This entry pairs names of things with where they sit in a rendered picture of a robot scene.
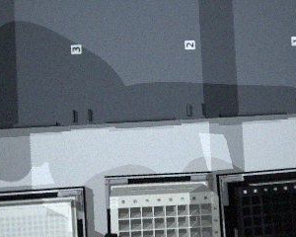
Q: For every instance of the black well plate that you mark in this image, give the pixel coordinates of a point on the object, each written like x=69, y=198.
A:
x=273, y=191

